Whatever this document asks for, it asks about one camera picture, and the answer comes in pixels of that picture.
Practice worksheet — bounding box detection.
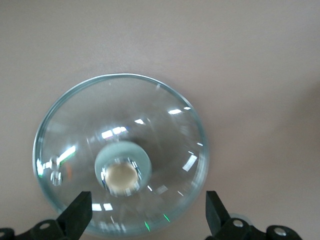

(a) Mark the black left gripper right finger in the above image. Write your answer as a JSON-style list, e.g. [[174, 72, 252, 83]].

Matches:
[[205, 190, 302, 240]]

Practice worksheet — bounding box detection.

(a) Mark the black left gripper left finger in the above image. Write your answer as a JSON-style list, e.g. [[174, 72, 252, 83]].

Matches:
[[0, 190, 93, 240]]

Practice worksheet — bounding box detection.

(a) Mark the glass pot lid with knob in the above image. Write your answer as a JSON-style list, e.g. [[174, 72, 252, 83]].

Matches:
[[32, 72, 210, 238]]

